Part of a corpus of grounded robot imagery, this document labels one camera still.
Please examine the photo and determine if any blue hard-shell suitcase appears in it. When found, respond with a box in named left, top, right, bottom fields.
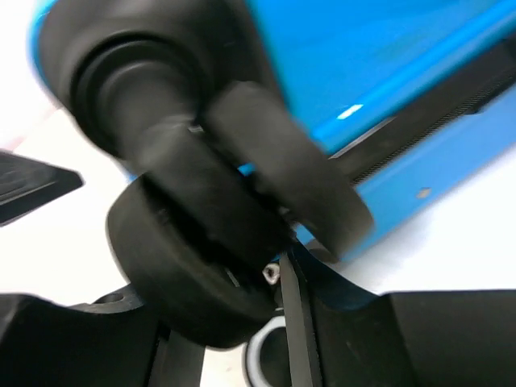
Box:
left=26, top=0, right=516, bottom=350

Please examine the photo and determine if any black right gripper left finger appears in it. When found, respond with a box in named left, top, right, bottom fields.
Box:
left=1, top=286, right=205, bottom=386

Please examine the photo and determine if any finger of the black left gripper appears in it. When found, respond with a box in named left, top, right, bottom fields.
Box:
left=1, top=151, right=84, bottom=226

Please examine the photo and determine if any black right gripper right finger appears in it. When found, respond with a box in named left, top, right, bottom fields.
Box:
left=280, top=245, right=515, bottom=386

